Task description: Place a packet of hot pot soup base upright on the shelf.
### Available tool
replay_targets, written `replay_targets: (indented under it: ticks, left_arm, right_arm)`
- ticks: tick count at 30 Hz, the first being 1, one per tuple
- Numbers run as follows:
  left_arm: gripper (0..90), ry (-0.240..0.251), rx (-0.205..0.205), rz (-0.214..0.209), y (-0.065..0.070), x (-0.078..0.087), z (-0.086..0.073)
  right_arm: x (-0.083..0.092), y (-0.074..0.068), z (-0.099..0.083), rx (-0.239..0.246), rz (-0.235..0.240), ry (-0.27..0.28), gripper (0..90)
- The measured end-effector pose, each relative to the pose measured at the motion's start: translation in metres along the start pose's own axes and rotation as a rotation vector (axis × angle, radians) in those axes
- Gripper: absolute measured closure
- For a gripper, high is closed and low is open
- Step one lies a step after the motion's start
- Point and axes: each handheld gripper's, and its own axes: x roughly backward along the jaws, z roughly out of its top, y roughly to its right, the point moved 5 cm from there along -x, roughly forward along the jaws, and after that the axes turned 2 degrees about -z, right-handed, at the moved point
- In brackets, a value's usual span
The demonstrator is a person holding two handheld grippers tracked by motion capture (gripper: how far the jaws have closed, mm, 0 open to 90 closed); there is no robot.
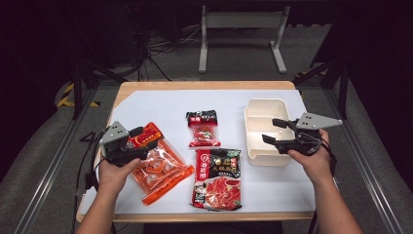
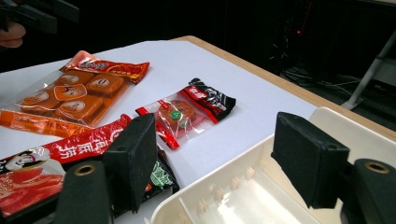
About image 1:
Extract aluminium floor rail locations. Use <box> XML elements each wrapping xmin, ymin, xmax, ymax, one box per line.
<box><xmin>12</xmin><ymin>87</ymin><xmax>99</xmax><ymax>234</ymax></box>
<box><xmin>323</xmin><ymin>87</ymin><xmax>407</xmax><ymax>234</ymax></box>

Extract left hand-held gripper cable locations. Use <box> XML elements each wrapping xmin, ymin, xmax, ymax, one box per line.
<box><xmin>71</xmin><ymin>129</ymin><xmax>110</xmax><ymax>234</ymax></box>

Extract large red black packet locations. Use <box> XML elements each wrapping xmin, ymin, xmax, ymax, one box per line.
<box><xmin>190</xmin><ymin>147</ymin><xmax>244</xmax><ymax>212</ymax></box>

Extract person's left hand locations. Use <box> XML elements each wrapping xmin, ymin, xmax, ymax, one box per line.
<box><xmin>97</xmin><ymin>157</ymin><xmax>142</xmax><ymax>196</ymax></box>

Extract right hand-held gripper cable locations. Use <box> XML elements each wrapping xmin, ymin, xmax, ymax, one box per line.
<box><xmin>307</xmin><ymin>137</ymin><xmax>339</xmax><ymax>234</ymax></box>

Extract yellow black hazard tape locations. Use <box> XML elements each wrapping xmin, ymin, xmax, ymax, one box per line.
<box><xmin>56</xmin><ymin>82</ymin><xmax>100</xmax><ymax>108</ymax></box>

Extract orange clear snack bag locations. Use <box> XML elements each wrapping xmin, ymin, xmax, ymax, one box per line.
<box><xmin>125</xmin><ymin>121</ymin><xmax>196</xmax><ymax>207</ymax></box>

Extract small red black packet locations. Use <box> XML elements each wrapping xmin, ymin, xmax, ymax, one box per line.
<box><xmin>185</xmin><ymin>109</ymin><xmax>222</xmax><ymax>148</ymax></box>

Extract hand-held gripper cable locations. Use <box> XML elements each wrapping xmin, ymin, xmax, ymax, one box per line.
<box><xmin>71</xmin><ymin>129</ymin><xmax>110</xmax><ymax>234</ymax></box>
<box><xmin>307</xmin><ymin>137</ymin><xmax>339</xmax><ymax>234</ymax></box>

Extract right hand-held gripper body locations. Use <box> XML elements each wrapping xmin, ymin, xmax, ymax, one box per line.
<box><xmin>277</xmin><ymin>111</ymin><xmax>344</xmax><ymax>157</ymax></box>

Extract white metal stand frame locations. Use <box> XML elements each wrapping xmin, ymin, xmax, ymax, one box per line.
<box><xmin>198</xmin><ymin>4</ymin><xmax>291</xmax><ymax>74</ymax></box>

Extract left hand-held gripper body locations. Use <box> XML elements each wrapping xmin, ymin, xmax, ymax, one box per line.
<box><xmin>98</xmin><ymin>120</ymin><xmax>148</xmax><ymax>169</ymax></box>

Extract black metal stand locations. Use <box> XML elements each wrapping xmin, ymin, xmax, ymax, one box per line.
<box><xmin>68</xmin><ymin>58</ymin><xmax>129</xmax><ymax>121</ymax></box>
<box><xmin>292</xmin><ymin>58</ymin><xmax>351</xmax><ymax>121</ymax></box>

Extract person's dark clothing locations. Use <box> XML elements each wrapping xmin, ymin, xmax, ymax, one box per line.
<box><xmin>142</xmin><ymin>220</ymin><xmax>284</xmax><ymax>234</ymax></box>

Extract bundle of floor cables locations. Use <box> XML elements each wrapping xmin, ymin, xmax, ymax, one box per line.
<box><xmin>128</xmin><ymin>25</ymin><xmax>203</xmax><ymax>82</ymax></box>

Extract cream divided plastic container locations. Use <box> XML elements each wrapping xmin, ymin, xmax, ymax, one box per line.
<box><xmin>244</xmin><ymin>97</ymin><xmax>292</xmax><ymax>168</ymax></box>

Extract person's right hand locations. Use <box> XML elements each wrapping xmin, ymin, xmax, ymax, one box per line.
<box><xmin>286</xmin><ymin>129</ymin><xmax>336</xmax><ymax>187</ymax></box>

